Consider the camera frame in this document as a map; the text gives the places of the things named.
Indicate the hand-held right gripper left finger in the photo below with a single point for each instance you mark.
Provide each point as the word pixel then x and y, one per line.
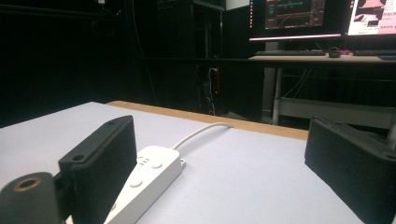
pixel 102 161

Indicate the wooden desk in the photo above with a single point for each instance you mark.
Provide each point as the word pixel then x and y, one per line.
pixel 311 60

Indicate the white power strip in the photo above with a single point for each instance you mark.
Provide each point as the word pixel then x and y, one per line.
pixel 146 183

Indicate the black computer mouse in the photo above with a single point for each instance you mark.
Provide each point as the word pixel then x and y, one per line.
pixel 334 53

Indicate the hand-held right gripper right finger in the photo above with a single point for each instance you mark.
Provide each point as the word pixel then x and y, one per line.
pixel 355 168

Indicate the pink screen computer monitor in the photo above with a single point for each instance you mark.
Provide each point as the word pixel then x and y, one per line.
pixel 372 17

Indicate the dark computer monitor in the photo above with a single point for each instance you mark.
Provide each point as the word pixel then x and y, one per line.
pixel 294 18

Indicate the black keyboard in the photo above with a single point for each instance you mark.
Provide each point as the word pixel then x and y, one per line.
pixel 373 53
pixel 289 53

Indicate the black equipment rack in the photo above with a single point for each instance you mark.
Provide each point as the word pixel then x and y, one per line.
pixel 190 53

